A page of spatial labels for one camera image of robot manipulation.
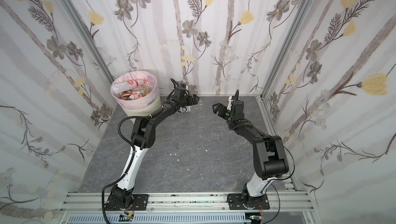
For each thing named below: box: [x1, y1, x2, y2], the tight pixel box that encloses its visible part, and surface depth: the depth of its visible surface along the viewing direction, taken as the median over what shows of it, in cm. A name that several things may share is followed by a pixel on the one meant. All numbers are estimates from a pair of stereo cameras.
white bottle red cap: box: [111, 79, 146, 94], surface depth 90 cm
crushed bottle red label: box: [139, 80, 154, 95], surface depth 92 cm
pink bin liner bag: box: [110, 88, 161, 110], surface depth 84 cm
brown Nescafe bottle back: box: [120, 90, 131, 101], surface depth 91 cm
